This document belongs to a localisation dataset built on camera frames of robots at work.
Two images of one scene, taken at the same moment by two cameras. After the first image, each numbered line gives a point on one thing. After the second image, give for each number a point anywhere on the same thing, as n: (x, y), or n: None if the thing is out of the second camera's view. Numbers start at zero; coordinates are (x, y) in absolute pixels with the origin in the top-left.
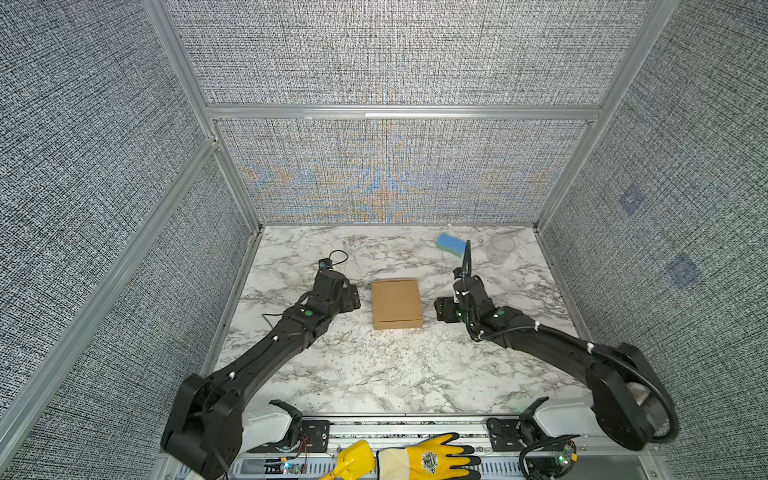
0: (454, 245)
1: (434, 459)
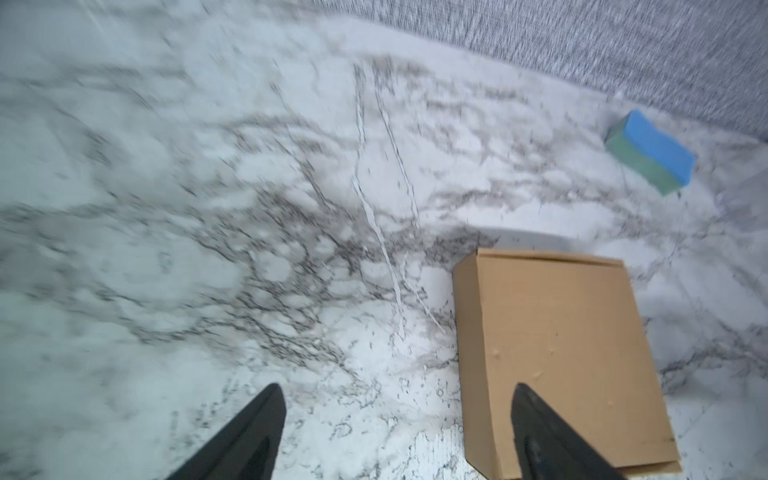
0: (663, 161)
1: None
